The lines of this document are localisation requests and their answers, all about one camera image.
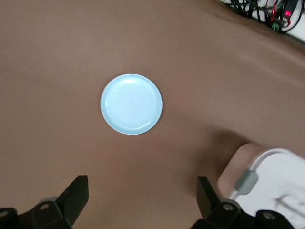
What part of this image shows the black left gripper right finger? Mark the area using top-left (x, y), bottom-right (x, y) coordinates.
top-left (190, 176), bottom-right (295, 229)

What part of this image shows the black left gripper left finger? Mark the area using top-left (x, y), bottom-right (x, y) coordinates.
top-left (0, 175), bottom-right (90, 229)

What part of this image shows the white lidded storage box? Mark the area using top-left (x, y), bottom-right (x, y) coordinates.
top-left (216, 142), bottom-right (305, 229)

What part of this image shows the light blue round plate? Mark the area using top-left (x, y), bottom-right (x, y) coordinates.
top-left (100, 73), bottom-right (164, 136)

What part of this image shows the black cable bundle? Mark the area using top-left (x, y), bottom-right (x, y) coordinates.
top-left (227, 0), bottom-right (305, 34)

